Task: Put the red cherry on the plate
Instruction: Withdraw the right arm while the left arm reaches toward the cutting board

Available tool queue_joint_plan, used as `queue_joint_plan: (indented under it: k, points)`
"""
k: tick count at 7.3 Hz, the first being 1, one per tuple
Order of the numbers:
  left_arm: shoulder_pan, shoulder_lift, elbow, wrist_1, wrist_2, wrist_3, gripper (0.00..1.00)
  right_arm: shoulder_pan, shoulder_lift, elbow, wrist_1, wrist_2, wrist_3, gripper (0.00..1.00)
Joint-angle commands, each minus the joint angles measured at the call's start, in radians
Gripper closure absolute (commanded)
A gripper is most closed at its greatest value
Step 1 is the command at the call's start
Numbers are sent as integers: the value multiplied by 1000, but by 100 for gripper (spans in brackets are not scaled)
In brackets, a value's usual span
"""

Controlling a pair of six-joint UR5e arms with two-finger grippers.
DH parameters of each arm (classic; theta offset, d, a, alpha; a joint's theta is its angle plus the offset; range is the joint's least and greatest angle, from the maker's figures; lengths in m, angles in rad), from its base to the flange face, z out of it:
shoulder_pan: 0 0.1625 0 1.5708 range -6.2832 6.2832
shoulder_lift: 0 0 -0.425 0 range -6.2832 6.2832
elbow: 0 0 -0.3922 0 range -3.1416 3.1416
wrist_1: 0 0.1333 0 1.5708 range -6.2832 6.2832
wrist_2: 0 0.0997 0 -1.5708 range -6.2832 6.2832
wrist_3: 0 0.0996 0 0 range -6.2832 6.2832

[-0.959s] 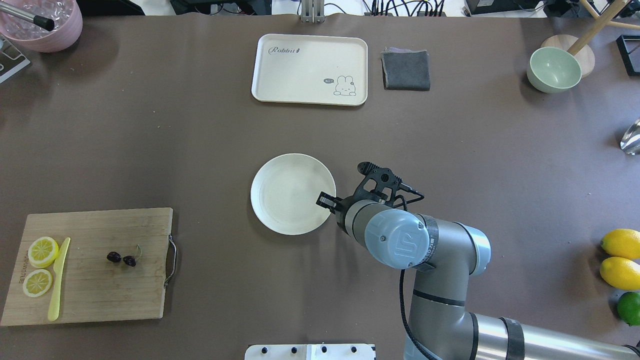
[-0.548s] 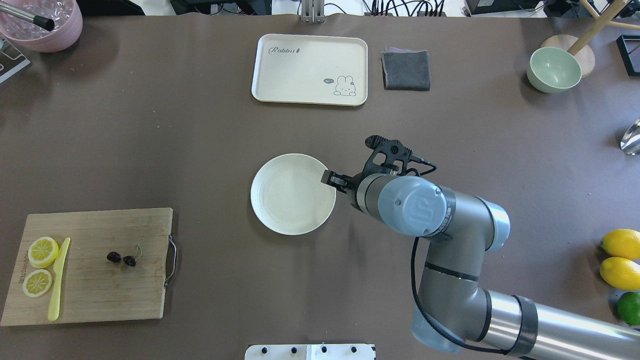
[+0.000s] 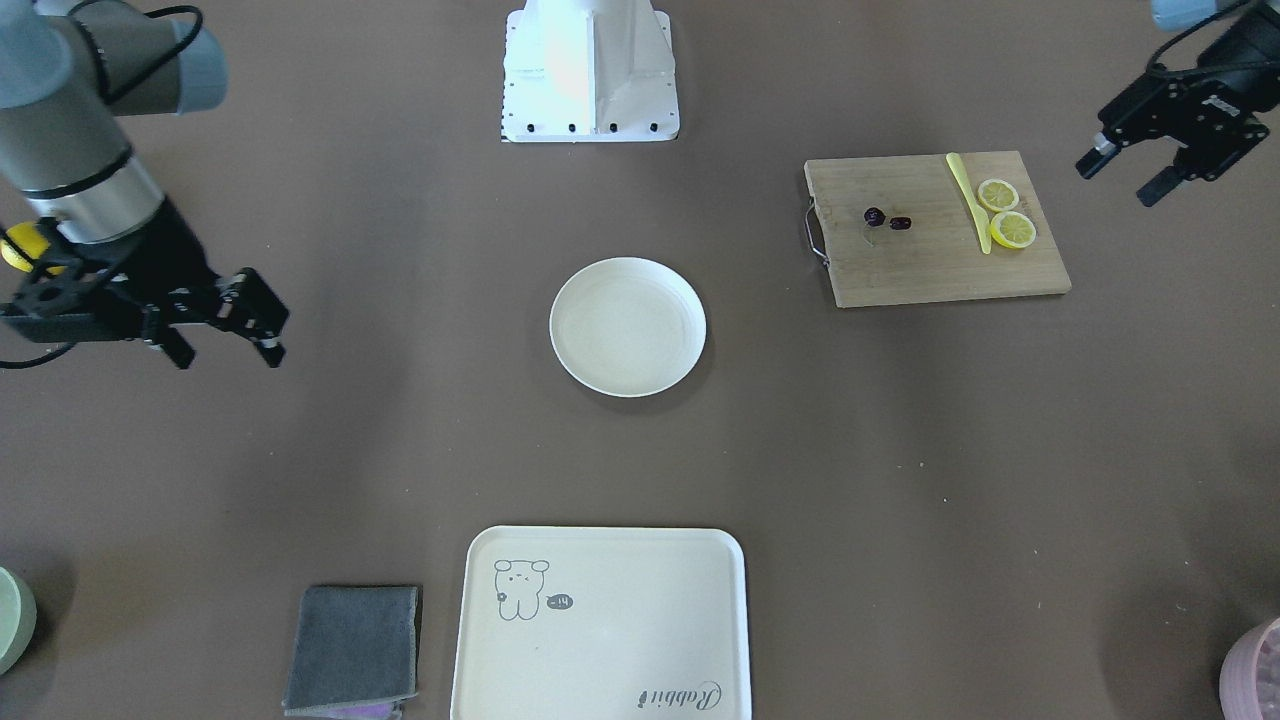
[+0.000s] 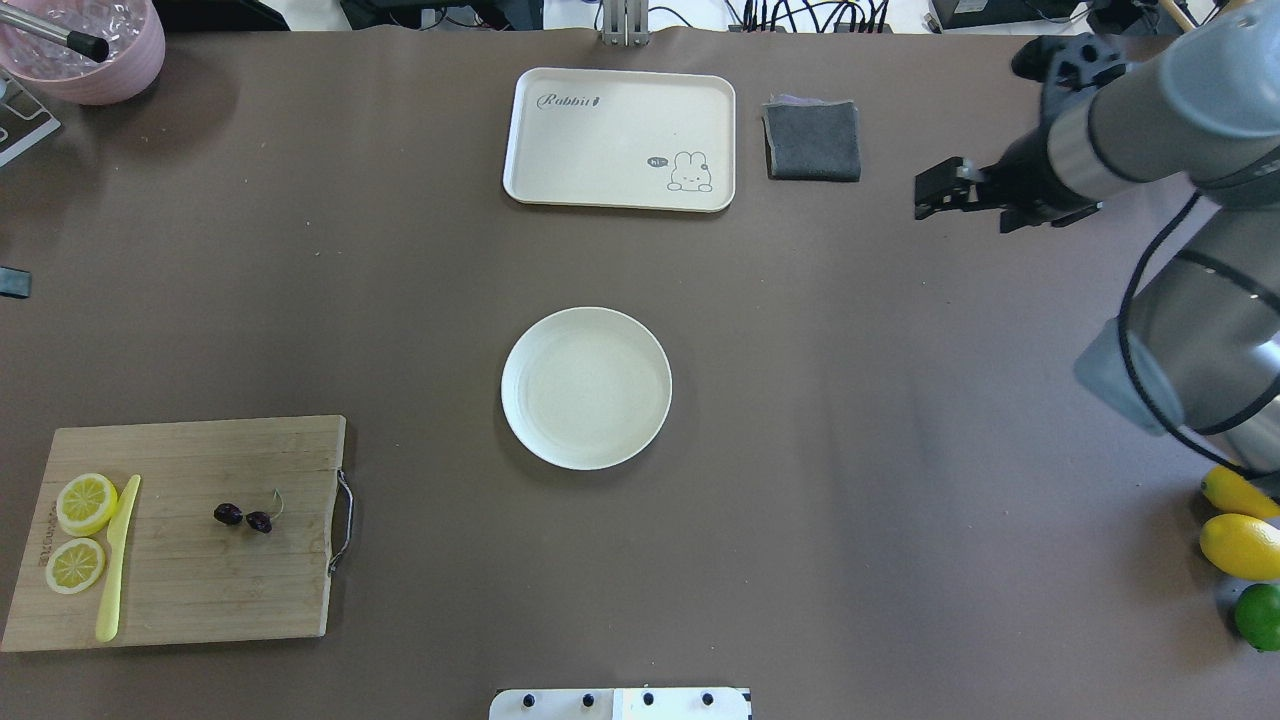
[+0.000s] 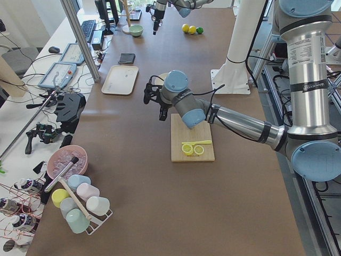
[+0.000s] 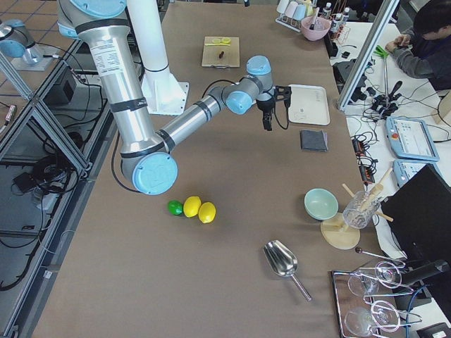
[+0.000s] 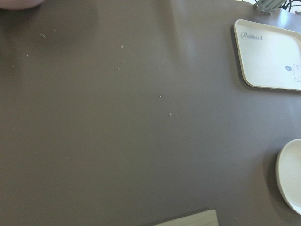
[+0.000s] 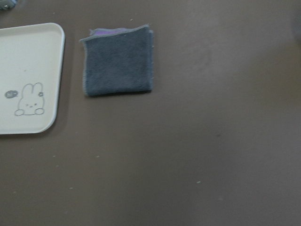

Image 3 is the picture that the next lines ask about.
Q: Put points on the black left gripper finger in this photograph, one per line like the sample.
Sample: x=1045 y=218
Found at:
x=1160 y=186
x=1095 y=159

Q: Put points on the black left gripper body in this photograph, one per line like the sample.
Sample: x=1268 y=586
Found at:
x=1222 y=112

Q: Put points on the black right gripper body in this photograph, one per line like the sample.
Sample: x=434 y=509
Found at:
x=178 y=253

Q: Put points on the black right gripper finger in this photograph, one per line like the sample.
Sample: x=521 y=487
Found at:
x=264 y=316
x=169 y=342

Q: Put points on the dark red cherry pair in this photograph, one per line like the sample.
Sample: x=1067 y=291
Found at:
x=875 y=218

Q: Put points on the cream round plate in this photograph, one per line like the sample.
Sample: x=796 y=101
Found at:
x=627 y=327

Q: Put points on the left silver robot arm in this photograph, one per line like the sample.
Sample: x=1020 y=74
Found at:
x=1211 y=111

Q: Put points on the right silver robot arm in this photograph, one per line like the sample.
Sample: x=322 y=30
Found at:
x=71 y=71

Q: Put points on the cream rabbit tray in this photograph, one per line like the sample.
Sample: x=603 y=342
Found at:
x=603 y=623

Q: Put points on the lemon slice upper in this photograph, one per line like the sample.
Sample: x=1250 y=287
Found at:
x=997 y=195

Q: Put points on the yellow lemon near lime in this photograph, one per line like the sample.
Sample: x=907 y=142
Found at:
x=23 y=245

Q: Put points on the yellow plastic knife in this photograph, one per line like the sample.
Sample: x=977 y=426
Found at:
x=979 y=215

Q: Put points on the wooden cutting board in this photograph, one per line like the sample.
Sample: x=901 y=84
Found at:
x=939 y=258

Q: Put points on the mint green bowl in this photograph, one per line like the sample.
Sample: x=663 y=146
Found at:
x=18 y=618

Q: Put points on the grey folded cloth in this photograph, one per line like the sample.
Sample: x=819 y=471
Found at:
x=354 y=652

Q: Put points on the pink bowl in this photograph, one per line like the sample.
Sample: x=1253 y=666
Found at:
x=1249 y=675

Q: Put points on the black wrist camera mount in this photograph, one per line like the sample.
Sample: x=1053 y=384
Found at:
x=71 y=308

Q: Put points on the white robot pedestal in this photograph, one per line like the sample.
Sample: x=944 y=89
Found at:
x=589 y=72

